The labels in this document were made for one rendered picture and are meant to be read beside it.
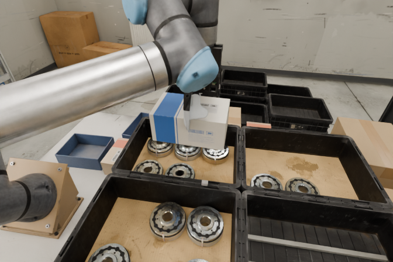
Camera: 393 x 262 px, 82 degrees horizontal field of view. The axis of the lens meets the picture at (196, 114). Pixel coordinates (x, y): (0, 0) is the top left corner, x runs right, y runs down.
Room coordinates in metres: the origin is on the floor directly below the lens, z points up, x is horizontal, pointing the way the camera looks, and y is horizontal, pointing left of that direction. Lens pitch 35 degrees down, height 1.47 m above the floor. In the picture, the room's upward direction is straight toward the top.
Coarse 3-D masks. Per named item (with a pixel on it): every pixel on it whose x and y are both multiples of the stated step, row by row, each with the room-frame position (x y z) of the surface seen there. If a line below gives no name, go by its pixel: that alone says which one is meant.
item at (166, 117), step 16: (176, 96) 0.57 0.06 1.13; (160, 112) 0.49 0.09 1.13; (176, 112) 0.49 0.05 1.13; (208, 112) 0.49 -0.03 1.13; (224, 112) 0.49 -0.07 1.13; (160, 128) 0.48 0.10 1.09; (176, 128) 0.47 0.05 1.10; (192, 128) 0.46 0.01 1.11; (208, 128) 0.45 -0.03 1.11; (224, 128) 0.44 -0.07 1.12; (192, 144) 0.46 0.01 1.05; (208, 144) 0.45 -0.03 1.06; (224, 144) 0.45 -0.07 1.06
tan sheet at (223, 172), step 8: (144, 152) 0.65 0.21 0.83; (232, 152) 0.65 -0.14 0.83; (144, 160) 0.61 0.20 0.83; (160, 160) 0.61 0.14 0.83; (168, 160) 0.61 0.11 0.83; (176, 160) 0.61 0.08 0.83; (192, 160) 0.61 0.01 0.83; (200, 160) 0.61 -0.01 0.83; (232, 160) 0.61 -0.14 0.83; (200, 168) 0.57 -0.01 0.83; (208, 168) 0.57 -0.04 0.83; (216, 168) 0.57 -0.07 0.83; (224, 168) 0.57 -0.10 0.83; (232, 168) 0.57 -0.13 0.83; (200, 176) 0.53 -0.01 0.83; (208, 176) 0.53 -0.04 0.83; (216, 176) 0.53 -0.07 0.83; (224, 176) 0.53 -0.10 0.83; (232, 176) 0.53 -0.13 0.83
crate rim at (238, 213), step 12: (108, 180) 0.43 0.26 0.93; (144, 180) 0.43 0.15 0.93; (156, 180) 0.43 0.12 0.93; (168, 180) 0.43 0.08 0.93; (96, 192) 0.39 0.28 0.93; (228, 192) 0.39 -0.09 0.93; (240, 204) 0.36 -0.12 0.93; (84, 216) 0.32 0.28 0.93; (240, 216) 0.32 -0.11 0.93; (240, 228) 0.29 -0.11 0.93; (72, 240) 0.26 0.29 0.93; (240, 240) 0.26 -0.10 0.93; (60, 252) 0.24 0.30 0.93; (240, 252) 0.24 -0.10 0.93
